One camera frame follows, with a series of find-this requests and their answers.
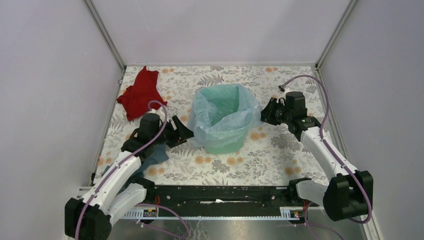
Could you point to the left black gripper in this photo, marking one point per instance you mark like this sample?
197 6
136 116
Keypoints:
176 138

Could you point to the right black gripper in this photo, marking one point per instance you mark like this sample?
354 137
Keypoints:
267 113

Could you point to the light blue plastic trash bag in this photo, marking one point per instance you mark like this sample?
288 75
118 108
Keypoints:
225 116

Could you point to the green plastic trash bin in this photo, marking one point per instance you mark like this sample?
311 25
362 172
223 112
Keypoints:
225 145

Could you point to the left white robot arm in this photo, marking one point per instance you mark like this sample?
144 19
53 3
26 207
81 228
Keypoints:
92 216

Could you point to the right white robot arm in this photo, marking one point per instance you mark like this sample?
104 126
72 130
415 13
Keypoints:
349 193

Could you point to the blue-grey cloth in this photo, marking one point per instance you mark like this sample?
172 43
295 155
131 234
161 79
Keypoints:
152 154

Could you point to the floral patterned table mat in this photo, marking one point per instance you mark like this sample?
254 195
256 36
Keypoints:
270 155

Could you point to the red cloth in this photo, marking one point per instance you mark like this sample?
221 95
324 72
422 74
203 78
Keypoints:
136 97

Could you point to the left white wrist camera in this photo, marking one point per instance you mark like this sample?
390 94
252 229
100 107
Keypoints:
161 113

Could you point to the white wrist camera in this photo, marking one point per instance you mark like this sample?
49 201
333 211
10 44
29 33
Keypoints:
161 113
282 96

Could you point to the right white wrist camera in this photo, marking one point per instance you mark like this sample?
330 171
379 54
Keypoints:
282 96

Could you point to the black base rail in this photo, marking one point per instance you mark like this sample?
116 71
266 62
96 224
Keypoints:
251 202

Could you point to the left aluminium corner post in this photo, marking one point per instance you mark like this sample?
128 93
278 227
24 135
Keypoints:
92 10

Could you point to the aluminium corner post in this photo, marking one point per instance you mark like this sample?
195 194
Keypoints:
92 10
335 34

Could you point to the right aluminium corner post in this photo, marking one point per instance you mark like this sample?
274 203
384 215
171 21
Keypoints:
335 34

